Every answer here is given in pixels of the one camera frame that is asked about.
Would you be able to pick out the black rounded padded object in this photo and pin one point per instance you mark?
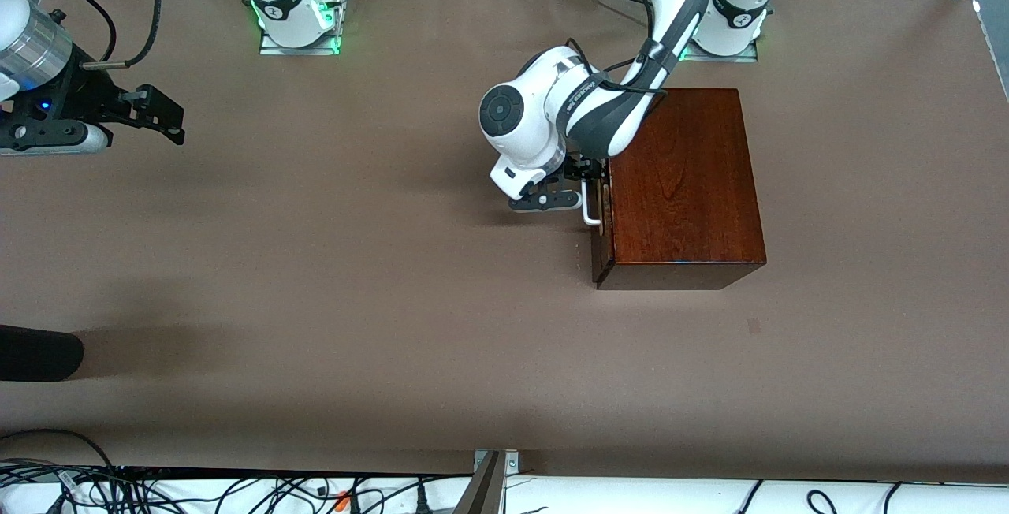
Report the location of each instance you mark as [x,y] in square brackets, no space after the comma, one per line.
[39,352]

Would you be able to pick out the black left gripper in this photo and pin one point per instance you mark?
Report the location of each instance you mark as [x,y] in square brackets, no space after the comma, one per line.
[581,168]

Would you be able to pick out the dark brown wooden cabinet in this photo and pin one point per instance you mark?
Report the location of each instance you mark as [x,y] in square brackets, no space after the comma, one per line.
[694,199]

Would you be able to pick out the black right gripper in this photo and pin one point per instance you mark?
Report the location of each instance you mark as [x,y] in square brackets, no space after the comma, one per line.
[85,93]

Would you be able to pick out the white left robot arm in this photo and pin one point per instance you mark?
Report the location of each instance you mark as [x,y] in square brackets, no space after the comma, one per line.
[536,104]

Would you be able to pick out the aluminium bracket with profile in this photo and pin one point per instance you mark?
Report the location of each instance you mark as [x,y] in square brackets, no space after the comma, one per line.
[481,490]

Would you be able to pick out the black plug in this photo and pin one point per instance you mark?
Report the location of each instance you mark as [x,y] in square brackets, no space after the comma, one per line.
[422,498]

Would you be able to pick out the white ledge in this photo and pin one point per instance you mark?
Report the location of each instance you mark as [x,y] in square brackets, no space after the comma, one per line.
[631,498]

